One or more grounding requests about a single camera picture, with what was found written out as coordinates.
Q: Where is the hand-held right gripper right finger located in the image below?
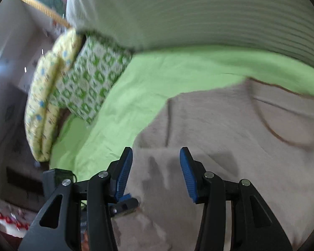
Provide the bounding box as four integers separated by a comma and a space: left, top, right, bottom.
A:
180, 147, 293, 251

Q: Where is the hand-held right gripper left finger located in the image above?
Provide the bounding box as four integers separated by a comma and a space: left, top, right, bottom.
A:
18, 147, 133, 251

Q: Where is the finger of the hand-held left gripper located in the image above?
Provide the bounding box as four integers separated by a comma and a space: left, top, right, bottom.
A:
109, 193, 140, 217

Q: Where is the beige knit sweater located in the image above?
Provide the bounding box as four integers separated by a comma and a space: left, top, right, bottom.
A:
112, 77, 314, 251

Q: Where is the yellow patterned quilt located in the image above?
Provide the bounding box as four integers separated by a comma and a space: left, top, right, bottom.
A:
25, 29, 84, 163

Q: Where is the green bed sheet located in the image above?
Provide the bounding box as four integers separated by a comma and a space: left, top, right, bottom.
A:
49, 44, 314, 207

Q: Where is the green patterned pillow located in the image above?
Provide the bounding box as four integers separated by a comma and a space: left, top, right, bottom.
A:
50, 34, 133, 127

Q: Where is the striped grey bolster pillow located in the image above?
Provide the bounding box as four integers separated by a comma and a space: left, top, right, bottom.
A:
65, 0, 314, 75

